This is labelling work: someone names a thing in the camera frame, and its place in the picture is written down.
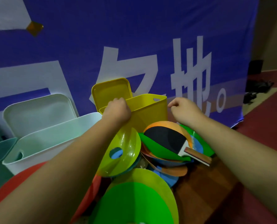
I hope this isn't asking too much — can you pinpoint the person's right forearm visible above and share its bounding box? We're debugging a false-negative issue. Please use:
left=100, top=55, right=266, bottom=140
left=192, top=116, right=277, bottom=220

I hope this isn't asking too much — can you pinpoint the white plastic bin lid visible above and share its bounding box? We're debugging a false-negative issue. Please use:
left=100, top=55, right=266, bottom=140
left=3, top=94, right=80, bottom=139

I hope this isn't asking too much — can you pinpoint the person's right hand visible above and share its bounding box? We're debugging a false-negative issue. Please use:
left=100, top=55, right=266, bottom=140
left=168, top=97, right=208, bottom=128

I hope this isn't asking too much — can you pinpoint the blue plastic disc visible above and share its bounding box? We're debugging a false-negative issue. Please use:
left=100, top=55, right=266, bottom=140
left=190, top=135, right=204, bottom=155
left=148, top=161, right=180, bottom=188

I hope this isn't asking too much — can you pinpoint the large yellow-green disc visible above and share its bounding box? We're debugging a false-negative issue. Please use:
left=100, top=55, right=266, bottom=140
left=106, top=168, right=179, bottom=224

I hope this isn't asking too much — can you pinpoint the translucent yellow-green disc with hole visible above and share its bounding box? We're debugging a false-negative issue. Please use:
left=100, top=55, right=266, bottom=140
left=97, top=127, right=142, bottom=178

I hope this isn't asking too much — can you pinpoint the black bag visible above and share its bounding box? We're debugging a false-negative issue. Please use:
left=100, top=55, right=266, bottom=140
left=243, top=80, right=275, bottom=105

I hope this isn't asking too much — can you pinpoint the white plastic storage bin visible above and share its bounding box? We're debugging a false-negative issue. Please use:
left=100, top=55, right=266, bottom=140
left=2, top=112, right=103, bottom=176

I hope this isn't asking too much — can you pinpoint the black table tennis paddle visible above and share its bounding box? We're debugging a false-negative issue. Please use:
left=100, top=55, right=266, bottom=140
left=143, top=126, right=212, bottom=167

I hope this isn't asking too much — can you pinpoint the brown tape patch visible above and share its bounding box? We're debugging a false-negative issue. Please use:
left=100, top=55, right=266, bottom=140
left=26, top=21, right=44, bottom=37

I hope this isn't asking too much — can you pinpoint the person's left forearm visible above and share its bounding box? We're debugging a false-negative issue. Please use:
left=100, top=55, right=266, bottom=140
left=0, top=118, right=128, bottom=224

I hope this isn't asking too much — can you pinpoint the large bright green disc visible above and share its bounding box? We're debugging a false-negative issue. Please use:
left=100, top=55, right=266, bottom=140
left=90, top=182, right=175, bottom=224

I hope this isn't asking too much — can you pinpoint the person's left hand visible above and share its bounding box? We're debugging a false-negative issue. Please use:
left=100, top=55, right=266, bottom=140
left=102, top=97, right=132, bottom=125

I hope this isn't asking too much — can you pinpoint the black box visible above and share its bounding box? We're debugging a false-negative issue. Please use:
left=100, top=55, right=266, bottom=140
left=247, top=59, right=264, bottom=76

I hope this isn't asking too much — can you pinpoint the red plastic disc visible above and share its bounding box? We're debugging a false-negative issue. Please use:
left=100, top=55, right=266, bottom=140
left=0, top=161, right=102, bottom=223

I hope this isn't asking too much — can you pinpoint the yellow plastic bin lid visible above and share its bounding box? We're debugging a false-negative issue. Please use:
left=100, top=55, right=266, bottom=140
left=91, top=78, right=133, bottom=113

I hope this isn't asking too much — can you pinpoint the blue banner with white print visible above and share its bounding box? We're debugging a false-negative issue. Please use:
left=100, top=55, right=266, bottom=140
left=0, top=0, right=261, bottom=129

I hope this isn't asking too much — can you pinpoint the yellow plastic storage bin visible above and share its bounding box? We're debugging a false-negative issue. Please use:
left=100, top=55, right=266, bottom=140
left=99, top=94, right=169, bottom=134

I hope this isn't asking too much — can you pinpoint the orange plastic disc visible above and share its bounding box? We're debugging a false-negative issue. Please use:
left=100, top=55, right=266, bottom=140
left=140, top=150, right=188, bottom=177
left=143, top=121, right=194, bottom=149

